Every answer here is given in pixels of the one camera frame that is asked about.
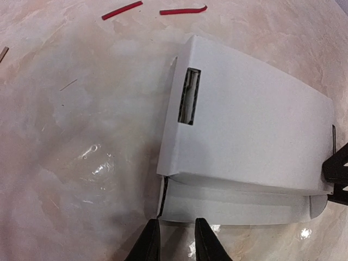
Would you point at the white paper box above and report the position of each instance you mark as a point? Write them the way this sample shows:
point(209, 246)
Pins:
point(243, 142)

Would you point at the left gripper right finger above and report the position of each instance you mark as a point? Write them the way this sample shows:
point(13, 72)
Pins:
point(208, 247)

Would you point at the straight red tape strip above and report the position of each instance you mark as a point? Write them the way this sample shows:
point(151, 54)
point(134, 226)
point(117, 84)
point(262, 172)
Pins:
point(121, 10)

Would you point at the bent red tape strip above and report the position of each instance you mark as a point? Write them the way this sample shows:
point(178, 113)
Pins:
point(182, 11)

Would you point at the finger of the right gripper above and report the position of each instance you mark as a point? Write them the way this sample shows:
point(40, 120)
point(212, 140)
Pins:
point(340, 194)
point(334, 168)

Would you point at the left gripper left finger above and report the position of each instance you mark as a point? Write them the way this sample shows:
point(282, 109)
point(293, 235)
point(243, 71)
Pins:
point(147, 246)

